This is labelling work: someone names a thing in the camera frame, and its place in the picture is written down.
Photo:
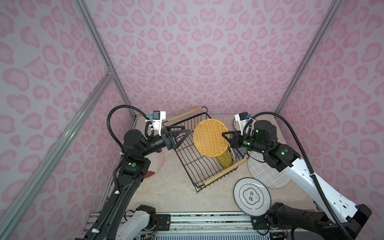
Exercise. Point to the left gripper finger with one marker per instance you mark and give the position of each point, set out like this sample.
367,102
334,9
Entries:
176,130
180,138

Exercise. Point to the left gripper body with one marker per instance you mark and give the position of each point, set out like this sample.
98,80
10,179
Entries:
168,145

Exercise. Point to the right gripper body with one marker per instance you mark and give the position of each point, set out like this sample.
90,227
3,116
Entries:
239,141

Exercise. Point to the orange woven plate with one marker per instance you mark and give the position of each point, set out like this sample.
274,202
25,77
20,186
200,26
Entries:
208,138

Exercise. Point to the yellow-green woven plate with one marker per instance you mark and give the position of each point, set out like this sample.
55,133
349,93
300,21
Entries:
227,158

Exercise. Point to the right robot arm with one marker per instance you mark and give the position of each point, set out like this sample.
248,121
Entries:
337,218

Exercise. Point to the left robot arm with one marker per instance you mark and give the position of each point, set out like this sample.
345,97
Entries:
131,173

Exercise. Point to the white plate orange sunburst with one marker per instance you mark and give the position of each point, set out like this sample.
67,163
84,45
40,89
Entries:
236,125

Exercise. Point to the pastel abstract pattern plate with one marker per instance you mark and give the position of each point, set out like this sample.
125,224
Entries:
157,160

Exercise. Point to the white grid pattern plate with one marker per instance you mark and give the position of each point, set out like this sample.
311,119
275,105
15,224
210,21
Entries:
262,172

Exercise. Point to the white plate black rim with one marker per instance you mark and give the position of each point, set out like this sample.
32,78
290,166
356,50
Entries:
252,197

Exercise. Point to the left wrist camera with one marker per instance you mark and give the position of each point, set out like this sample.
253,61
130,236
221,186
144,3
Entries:
155,121

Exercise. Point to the black wire dish rack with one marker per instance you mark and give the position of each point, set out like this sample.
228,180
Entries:
201,170

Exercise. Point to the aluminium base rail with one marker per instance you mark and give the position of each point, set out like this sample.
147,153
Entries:
210,225

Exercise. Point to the aluminium frame strut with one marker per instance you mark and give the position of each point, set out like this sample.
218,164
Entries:
21,204

